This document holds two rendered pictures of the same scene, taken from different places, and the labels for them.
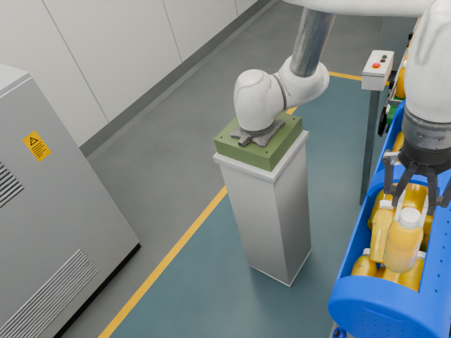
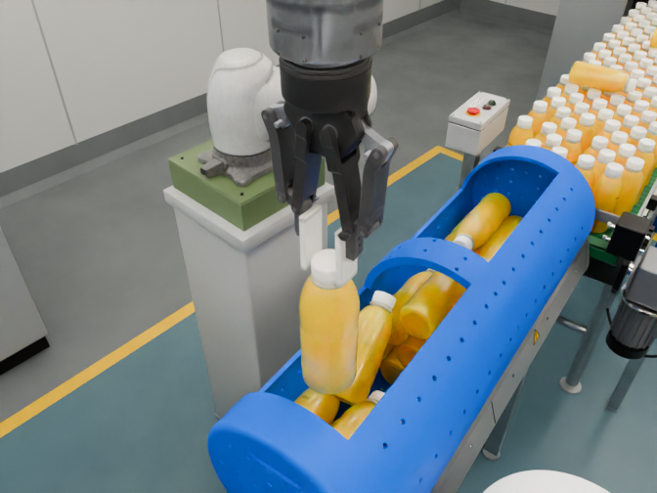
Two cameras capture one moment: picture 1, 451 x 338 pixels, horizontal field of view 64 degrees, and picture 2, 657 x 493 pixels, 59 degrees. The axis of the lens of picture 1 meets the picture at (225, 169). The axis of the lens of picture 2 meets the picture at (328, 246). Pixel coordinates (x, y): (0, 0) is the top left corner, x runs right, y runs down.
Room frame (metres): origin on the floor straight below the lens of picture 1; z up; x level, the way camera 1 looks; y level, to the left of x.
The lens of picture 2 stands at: (-0.07, -0.30, 1.84)
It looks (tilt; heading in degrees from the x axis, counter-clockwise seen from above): 39 degrees down; 356
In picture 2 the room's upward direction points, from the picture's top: straight up
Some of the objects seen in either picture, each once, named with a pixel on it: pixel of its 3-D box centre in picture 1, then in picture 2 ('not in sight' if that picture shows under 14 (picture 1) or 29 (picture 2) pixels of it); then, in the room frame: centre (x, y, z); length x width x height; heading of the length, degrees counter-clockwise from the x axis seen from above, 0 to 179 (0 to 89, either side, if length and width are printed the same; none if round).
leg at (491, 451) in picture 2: not in sight; (508, 398); (1.01, -0.95, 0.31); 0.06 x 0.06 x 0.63; 50
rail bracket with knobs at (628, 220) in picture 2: not in sight; (626, 237); (1.01, -1.12, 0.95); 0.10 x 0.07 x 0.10; 50
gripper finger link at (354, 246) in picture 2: (437, 206); (362, 239); (0.37, -0.37, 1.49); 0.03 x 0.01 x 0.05; 50
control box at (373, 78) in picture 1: (377, 70); (477, 122); (1.45, -0.85, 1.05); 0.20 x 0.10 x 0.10; 140
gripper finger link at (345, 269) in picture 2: (424, 211); (346, 253); (0.38, -0.35, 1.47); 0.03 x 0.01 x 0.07; 140
